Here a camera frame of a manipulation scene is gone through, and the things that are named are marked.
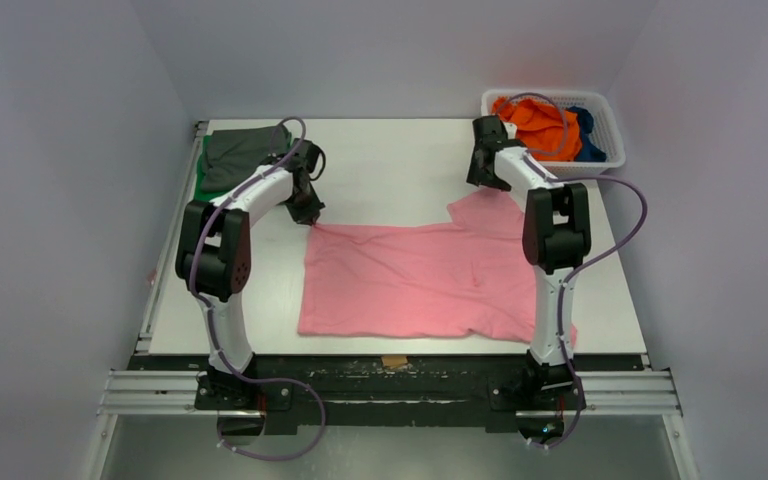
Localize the pink t shirt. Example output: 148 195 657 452
296 190 579 349

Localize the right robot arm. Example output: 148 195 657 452
466 116 592 407

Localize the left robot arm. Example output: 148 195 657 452
175 140 326 409

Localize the orange t shirt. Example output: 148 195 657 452
492 97 583 162

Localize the folded grey t shirt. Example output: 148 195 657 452
198 126 293 197

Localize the blue t shirt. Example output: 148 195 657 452
567 106 607 163

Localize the folded green t shirt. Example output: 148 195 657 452
192 135 227 201

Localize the white plastic basket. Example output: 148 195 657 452
479 89 626 177

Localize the brown tape piece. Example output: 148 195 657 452
381 355 409 369

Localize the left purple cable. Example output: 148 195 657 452
187 117 327 463

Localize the purple cable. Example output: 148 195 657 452
187 117 327 463
495 92 649 452

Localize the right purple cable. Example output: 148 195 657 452
495 92 649 452

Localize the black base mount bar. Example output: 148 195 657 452
125 352 647 439

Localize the aluminium frame rail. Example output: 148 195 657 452
100 119 699 479

